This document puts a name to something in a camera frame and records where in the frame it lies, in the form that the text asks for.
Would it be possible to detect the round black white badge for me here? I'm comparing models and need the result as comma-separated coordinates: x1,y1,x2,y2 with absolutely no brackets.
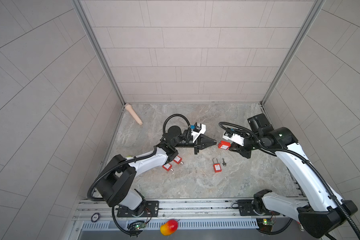
91,213,101,223

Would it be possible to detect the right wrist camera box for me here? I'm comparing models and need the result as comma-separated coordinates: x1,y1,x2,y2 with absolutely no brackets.
223,131,244,147

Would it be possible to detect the red padlock with label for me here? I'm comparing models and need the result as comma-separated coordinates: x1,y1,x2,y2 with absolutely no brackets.
218,141,231,150

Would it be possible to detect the beige cylinder peg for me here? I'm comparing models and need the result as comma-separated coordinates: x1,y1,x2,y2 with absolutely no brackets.
125,104,143,126

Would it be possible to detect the red yellow mango toy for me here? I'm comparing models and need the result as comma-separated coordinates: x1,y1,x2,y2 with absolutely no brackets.
160,220,179,236

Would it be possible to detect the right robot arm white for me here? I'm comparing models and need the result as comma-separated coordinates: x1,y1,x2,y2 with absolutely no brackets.
219,114,360,239

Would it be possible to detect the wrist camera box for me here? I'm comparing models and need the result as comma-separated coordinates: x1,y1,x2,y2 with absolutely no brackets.
190,123,206,143
223,131,244,147

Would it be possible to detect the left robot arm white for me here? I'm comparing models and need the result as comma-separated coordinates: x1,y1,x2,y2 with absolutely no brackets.
87,114,217,218

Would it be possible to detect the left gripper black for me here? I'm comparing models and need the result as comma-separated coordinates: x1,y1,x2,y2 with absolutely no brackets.
170,137,213,158

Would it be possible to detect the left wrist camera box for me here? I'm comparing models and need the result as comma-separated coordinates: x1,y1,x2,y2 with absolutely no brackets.
190,123,206,143

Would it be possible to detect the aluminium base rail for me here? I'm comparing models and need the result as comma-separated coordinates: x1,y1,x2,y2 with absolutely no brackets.
62,198,311,240

